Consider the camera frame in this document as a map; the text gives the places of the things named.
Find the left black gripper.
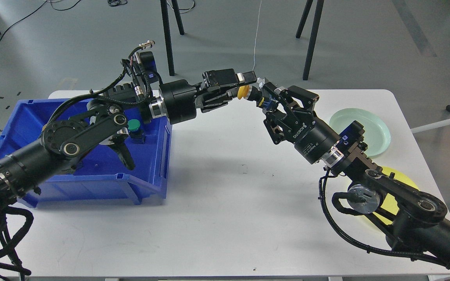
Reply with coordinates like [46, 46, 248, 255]
[149, 69, 257, 125]

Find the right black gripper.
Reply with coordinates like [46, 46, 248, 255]
[264, 85, 343, 165]

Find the yellow push button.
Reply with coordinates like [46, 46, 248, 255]
[237, 82, 279, 111]

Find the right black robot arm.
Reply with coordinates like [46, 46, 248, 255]
[248, 82, 450, 270]

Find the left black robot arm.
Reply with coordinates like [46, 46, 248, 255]
[0, 41, 257, 281]

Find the pale green plate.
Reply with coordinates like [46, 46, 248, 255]
[329, 108, 391, 158]

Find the green push button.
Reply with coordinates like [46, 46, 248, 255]
[127, 119, 146, 144]

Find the yellow plate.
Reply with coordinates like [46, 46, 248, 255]
[360, 166, 421, 228]

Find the black stand leg left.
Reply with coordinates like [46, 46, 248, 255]
[160, 0, 185, 76]

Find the black stand leg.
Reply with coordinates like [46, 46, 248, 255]
[295, 0, 325, 81]
[160, 0, 185, 76]

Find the black stand leg right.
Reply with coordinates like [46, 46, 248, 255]
[295, 0, 325, 81]

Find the blue plastic bin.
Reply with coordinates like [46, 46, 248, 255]
[0, 98, 171, 208]

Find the white cable with plug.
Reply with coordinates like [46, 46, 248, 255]
[250, 0, 268, 89]

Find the black floor cable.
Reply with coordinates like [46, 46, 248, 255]
[0, 0, 83, 64]

